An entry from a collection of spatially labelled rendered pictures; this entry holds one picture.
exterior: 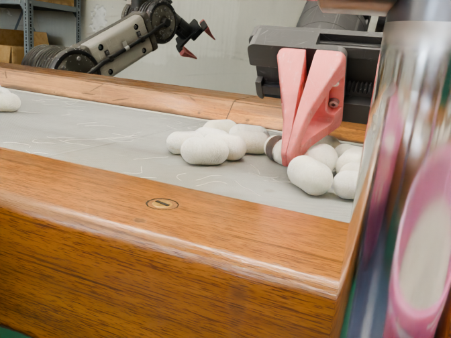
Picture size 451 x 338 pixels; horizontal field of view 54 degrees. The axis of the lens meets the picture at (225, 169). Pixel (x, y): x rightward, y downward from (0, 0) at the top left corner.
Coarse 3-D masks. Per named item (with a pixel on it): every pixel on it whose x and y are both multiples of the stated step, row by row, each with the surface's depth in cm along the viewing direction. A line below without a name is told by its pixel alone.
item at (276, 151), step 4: (272, 136) 35; (280, 140) 33; (264, 144) 35; (276, 144) 33; (280, 144) 33; (264, 148) 35; (276, 148) 33; (280, 148) 33; (272, 152) 33; (276, 152) 33; (280, 152) 33; (272, 156) 34; (276, 156) 33; (280, 156) 33; (276, 160) 34; (280, 160) 33
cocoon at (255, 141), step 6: (234, 132) 36; (240, 132) 36; (246, 132) 36; (252, 132) 36; (258, 132) 36; (246, 138) 35; (252, 138) 35; (258, 138) 35; (264, 138) 36; (246, 144) 35; (252, 144) 35; (258, 144) 35; (246, 150) 36; (252, 150) 36; (258, 150) 36
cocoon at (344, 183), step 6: (336, 174) 27; (342, 174) 26; (348, 174) 26; (354, 174) 26; (336, 180) 26; (342, 180) 26; (348, 180) 26; (354, 180) 26; (336, 186) 26; (342, 186) 26; (348, 186) 26; (354, 186) 26; (336, 192) 27; (342, 192) 26; (348, 192) 26; (342, 198) 27; (348, 198) 26
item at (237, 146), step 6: (222, 138) 33; (228, 138) 33; (234, 138) 33; (240, 138) 33; (228, 144) 33; (234, 144) 33; (240, 144) 33; (234, 150) 33; (240, 150) 33; (228, 156) 33; (234, 156) 33; (240, 156) 33
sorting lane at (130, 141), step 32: (32, 96) 57; (0, 128) 37; (32, 128) 38; (64, 128) 40; (96, 128) 41; (128, 128) 42; (160, 128) 44; (192, 128) 45; (64, 160) 30; (96, 160) 30; (128, 160) 31; (160, 160) 32; (256, 160) 34; (224, 192) 26; (256, 192) 27; (288, 192) 27
